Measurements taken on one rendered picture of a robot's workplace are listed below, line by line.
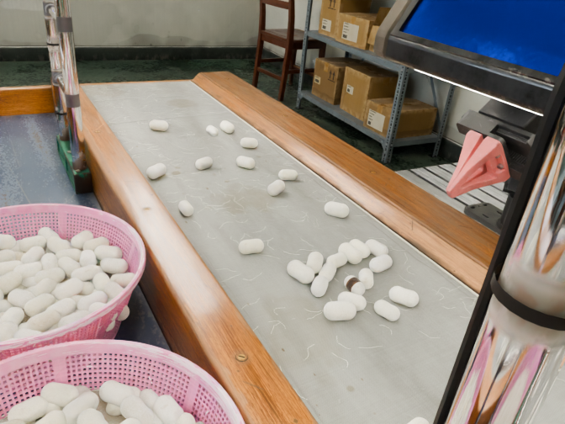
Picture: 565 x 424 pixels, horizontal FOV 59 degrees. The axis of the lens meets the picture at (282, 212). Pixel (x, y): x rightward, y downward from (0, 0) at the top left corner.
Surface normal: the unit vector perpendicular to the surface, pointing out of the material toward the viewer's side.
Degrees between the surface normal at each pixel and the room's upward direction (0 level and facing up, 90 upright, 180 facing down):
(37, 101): 90
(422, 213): 0
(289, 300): 0
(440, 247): 45
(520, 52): 58
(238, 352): 0
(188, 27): 90
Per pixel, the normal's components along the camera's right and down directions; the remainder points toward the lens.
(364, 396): 0.10, -0.87
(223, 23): 0.46, 0.47
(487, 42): -0.68, -0.33
